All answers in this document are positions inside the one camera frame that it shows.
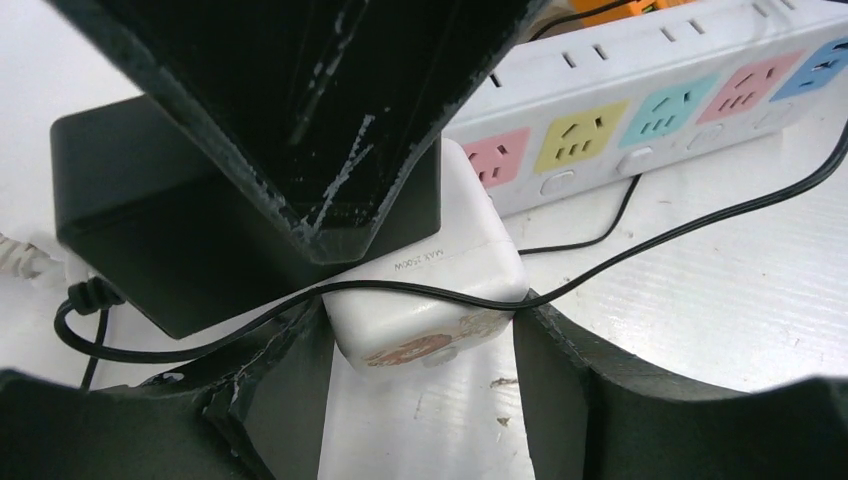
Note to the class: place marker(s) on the black power adapter brick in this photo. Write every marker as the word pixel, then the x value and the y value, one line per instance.
pixel 139 202

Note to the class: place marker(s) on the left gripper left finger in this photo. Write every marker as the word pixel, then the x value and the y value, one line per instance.
pixel 253 410

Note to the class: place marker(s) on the long white power strip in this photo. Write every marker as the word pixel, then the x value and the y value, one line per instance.
pixel 576 100

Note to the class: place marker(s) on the white cartoon cube adapter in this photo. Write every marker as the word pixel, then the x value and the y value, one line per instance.
pixel 422 305

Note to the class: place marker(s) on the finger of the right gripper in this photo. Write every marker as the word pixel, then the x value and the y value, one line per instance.
pixel 316 110

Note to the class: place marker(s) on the orange power strip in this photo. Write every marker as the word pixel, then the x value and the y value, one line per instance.
pixel 630 9

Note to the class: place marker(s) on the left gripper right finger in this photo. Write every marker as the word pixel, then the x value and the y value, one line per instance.
pixel 595 411

